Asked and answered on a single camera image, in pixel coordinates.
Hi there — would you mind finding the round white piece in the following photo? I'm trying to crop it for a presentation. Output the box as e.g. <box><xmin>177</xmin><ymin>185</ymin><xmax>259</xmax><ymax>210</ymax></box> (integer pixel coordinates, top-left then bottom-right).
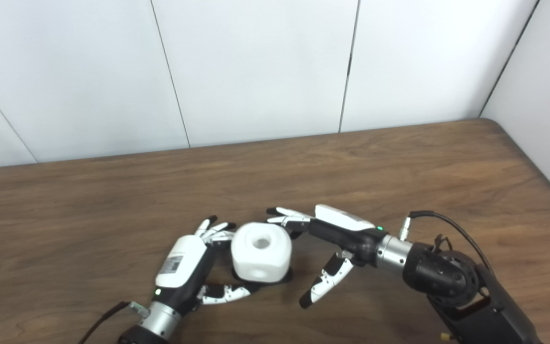
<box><xmin>231</xmin><ymin>222</ymin><xmax>293</xmax><ymax>282</ymax></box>

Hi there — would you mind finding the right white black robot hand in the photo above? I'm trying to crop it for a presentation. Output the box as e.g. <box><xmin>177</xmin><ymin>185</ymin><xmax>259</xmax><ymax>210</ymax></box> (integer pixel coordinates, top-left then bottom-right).
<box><xmin>266</xmin><ymin>204</ymin><xmax>385</xmax><ymax>309</ymax></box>

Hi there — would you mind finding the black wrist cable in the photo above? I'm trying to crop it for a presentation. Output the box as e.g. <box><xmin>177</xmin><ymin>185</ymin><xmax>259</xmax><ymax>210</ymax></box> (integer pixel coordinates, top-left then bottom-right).
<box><xmin>78</xmin><ymin>301</ymin><xmax>151</xmax><ymax>344</ymax></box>
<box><xmin>399</xmin><ymin>210</ymin><xmax>495</xmax><ymax>275</ymax></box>

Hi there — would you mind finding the black holder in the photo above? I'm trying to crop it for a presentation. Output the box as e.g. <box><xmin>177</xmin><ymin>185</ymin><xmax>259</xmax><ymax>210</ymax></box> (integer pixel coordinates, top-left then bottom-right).
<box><xmin>231</xmin><ymin>268</ymin><xmax>294</xmax><ymax>286</ymax></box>

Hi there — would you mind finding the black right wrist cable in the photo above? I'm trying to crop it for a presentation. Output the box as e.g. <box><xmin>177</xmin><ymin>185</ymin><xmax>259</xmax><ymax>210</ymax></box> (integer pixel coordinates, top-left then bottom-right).
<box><xmin>399</xmin><ymin>210</ymin><xmax>495</xmax><ymax>275</ymax></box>

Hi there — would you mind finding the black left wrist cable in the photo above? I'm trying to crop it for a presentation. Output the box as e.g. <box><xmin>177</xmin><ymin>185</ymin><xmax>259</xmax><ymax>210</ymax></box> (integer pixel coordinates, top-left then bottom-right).
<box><xmin>78</xmin><ymin>301</ymin><xmax>151</xmax><ymax>344</ymax></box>

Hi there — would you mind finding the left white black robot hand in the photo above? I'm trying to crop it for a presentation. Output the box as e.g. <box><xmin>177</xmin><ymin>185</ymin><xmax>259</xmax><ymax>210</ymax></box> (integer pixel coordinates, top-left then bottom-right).
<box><xmin>153</xmin><ymin>215</ymin><xmax>261</xmax><ymax>316</ymax></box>

